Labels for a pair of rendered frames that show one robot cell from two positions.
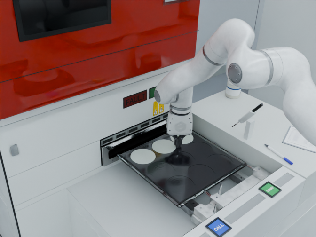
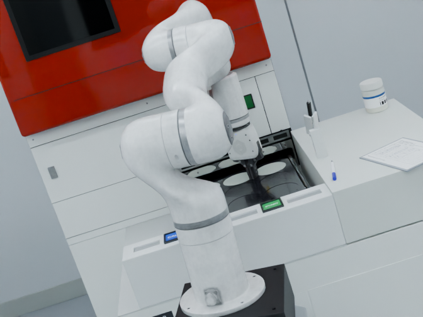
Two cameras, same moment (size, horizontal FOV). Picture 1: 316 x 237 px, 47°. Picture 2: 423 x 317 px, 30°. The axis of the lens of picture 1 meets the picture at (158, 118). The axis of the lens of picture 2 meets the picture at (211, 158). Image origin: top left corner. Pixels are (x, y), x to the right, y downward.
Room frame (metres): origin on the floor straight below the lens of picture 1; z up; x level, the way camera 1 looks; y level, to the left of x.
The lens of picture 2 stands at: (-0.52, -1.58, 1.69)
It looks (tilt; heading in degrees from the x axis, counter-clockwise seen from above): 17 degrees down; 43
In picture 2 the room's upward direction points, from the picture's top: 18 degrees counter-clockwise
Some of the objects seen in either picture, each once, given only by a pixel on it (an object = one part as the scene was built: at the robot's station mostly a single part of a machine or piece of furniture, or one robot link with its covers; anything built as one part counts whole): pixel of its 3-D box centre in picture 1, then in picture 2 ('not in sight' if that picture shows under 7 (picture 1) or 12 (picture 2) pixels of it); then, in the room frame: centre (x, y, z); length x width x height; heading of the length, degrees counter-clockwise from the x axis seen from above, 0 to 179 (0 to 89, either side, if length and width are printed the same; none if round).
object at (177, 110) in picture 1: (180, 106); (235, 121); (1.24, -0.09, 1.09); 0.09 x 0.08 x 0.03; 96
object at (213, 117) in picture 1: (258, 137); (372, 161); (1.34, -0.45, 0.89); 0.62 x 0.35 x 0.14; 42
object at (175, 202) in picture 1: (146, 178); not in sight; (1.03, 0.03, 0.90); 0.37 x 0.01 x 0.01; 42
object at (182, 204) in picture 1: (215, 183); not in sight; (1.02, -0.22, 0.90); 0.38 x 0.01 x 0.01; 132
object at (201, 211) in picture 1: (205, 215); not in sight; (0.87, -0.17, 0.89); 0.08 x 0.03 x 0.03; 42
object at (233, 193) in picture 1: (234, 200); not in sight; (0.97, -0.29, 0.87); 0.36 x 0.08 x 0.03; 132
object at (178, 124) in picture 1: (179, 120); (242, 139); (1.24, -0.09, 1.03); 0.10 x 0.07 x 0.11; 96
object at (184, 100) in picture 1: (181, 88); (227, 95); (1.24, -0.08, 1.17); 0.09 x 0.08 x 0.13; 123
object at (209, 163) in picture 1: (181, 159); (241, 190); (1.16, -0.10, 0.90); 0.34 x 0.34 x 0.01; 42
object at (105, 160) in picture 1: (145, 137); (230, 172); (1.30, 0.05, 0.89); 0.44 x 0.02 x 0.10; 132
